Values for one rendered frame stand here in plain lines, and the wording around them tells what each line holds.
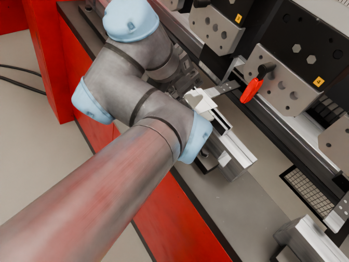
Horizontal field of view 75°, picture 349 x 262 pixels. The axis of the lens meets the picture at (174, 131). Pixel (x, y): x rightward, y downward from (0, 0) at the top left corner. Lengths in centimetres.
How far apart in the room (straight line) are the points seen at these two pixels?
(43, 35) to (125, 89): 108
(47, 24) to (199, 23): 92
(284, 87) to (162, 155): 32
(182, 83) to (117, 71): 20
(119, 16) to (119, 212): 26
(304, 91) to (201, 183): 37
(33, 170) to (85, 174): 148
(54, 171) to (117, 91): 135
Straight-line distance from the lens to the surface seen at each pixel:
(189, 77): 52
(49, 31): 139
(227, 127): 67
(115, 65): 36
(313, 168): 86
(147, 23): 36
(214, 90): 75
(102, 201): 20
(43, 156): 173
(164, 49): 41
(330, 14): 45
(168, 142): 27
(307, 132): 86
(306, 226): 68
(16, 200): 163
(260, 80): 48
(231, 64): 60
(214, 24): 57
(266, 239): 71
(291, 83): 48
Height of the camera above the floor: 145
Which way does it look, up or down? 50 degrees down
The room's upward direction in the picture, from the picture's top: 22 degrees clockwise
